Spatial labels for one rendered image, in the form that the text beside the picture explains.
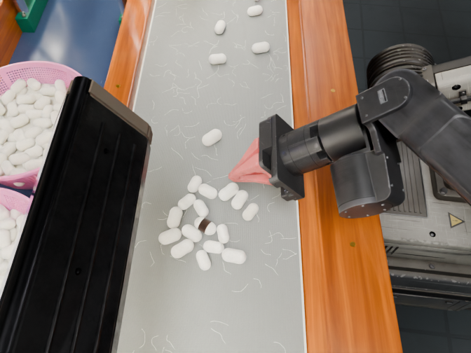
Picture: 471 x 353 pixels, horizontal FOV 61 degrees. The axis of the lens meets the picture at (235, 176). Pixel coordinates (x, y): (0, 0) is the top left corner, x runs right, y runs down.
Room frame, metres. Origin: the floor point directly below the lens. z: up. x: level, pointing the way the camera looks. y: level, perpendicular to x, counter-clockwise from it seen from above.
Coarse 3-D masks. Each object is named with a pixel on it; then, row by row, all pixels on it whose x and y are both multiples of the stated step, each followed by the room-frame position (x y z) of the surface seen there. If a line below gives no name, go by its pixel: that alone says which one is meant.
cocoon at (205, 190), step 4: (204, 184) 0.32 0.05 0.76; (200, 188) 0.32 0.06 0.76; (204, 188) 0.31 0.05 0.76; (208, 188) 0.31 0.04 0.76; (212, 188) 0.31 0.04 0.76; (200, 192) 0.31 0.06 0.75; (204, 192) 0.31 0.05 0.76; (208, 192) 0.31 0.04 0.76; (212, 192) 0.31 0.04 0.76; (216, 192) 0.31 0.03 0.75; (208, 196) 0.30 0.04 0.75; (212, 196) 0.30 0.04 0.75; (216, 196) 0.31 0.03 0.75
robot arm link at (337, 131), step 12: (348, 108) 0.30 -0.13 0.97; (324, 120) 0.30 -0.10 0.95; (336, 120) 0.29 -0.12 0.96; (348, 120) 0.28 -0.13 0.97; (360, 120) 0.29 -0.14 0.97; (324, 132) 0.28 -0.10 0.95; (336, 132) 0.28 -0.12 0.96; (348, 132) 0.27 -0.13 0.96; (360, 132) 0.27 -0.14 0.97; (324, 144) 0.27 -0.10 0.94; (336, 144) 0.27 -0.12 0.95; (348, 144) 0.27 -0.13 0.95; (360, 144) 0.26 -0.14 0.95; (372, 144) 0.26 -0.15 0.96; (336, 156) 0.26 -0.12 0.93
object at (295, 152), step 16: (272, 128) 0.32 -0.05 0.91; (288, 128) 0.34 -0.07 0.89; (304, 128) 0.30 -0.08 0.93; (288, 144) 0.29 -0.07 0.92; (304, 144) 0.28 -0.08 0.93; (320, 144) 0.27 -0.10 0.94; (272, 160) 0.28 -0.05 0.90; (288, 160) 0.27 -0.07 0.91; (304, 160) 0.27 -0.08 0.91; (320, 160) 0.26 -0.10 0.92; (272, 176) 0.25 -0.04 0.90; (288, 176) 0.26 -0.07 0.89; (304, 192) 0.25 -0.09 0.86
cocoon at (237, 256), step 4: (228, 248) 0.21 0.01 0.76; (224, 252) 0.21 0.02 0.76; (228, 252) 0.21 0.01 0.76; (232, 252) 0.21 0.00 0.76; (236, 252) 0.21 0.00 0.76; (240, 252) 0.21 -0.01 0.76; (244, 252) 0.21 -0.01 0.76; (224, 256) 0.20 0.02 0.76; (228, 256) 0.20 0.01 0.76; (232, 256) 0.20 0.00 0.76; (236, 256) 0.20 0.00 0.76; (240, 256) 0.20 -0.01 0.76; (244, 256) 0.20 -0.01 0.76; (224, 260) 0.20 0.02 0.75; (228, 260) 0.20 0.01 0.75; (232, 260) 0.20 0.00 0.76; (236, 260) 0.20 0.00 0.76; (240, 260) 0.20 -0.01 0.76; (244, 260) 0.20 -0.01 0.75
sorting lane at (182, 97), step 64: (192, 0) 0.82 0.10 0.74; (192, 64) 0.61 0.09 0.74; (256, 64) 0.61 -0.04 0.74; (192, 128) 0.45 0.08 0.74; (256, 128) 0.45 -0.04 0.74; (256, 192) 0.32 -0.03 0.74; (192, 256) 0.21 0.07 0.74; (256, 256) 0.21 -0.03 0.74; (128, 320) 0.12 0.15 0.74; (192, 320) 0.12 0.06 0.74; (256, 320) 0.12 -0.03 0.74
